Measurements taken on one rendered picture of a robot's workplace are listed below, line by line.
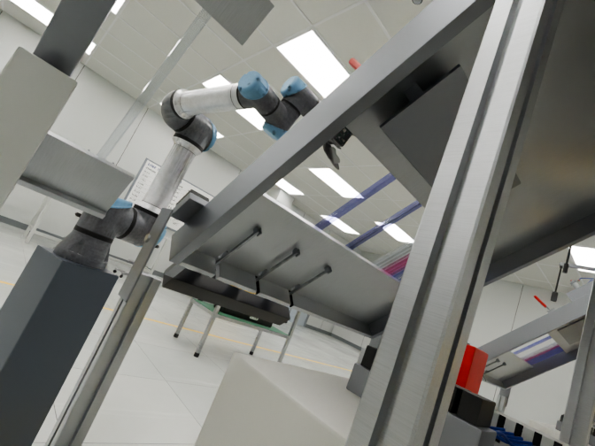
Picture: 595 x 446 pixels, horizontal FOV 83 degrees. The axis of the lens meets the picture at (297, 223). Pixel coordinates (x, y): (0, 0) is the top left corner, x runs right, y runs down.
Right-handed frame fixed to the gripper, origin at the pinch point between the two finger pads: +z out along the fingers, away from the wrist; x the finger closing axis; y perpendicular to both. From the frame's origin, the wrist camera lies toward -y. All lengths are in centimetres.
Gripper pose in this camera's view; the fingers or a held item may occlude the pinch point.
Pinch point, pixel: (350, 153)
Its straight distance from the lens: 129.3
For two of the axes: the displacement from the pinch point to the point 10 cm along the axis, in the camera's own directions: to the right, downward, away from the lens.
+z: 6.6, 5.1, 5.5
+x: 6.2, -7.9, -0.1
